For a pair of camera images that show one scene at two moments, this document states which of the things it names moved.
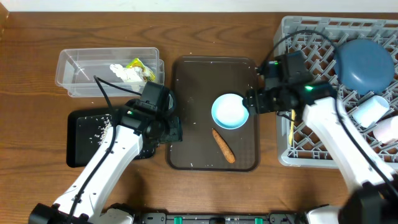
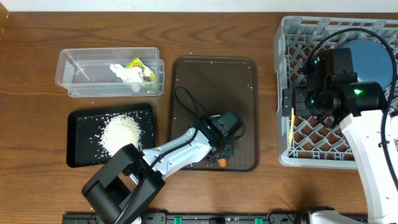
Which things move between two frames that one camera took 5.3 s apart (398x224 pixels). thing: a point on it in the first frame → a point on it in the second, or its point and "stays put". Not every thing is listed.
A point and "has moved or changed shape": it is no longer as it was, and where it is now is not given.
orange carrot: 224,147 has moved or changed shape
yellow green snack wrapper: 148,76 stays put
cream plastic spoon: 291,134 stays put
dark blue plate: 363,66 stays put
